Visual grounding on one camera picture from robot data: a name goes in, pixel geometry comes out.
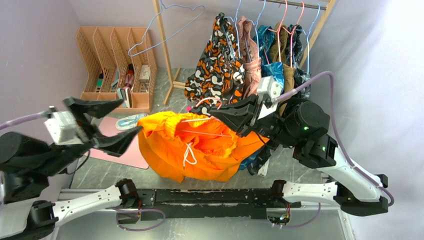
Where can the orange camouflage shorts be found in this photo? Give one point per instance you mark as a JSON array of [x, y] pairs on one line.
[[219, 75]]

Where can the blue patterned shorts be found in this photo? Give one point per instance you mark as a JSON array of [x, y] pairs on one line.
[[265, 39]]

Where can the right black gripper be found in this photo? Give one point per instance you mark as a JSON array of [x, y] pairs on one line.
[[240, 115]]

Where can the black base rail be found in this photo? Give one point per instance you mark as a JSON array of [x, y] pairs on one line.
[[208, 203]]

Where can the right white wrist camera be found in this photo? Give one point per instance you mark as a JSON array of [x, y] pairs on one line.
[[267, 90]]

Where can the pink shorts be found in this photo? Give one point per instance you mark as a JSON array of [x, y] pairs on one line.
[[250, 55]]

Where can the brown shorts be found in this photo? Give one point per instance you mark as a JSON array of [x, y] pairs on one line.
[[278, 54]]

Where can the wooden clothes rack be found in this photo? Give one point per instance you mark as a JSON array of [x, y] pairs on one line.
[[184, 49]]

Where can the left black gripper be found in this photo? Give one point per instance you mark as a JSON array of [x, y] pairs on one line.
[[117, 143]]

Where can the peach file organizer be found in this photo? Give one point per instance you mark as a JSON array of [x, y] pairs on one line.
[[110, 55]]

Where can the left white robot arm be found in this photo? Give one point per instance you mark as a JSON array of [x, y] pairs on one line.
[[27, 163]]

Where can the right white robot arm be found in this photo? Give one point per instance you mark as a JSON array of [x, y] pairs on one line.
[[304, 128]]

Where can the blue packaged item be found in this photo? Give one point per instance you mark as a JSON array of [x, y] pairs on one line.
[[129, 122]]

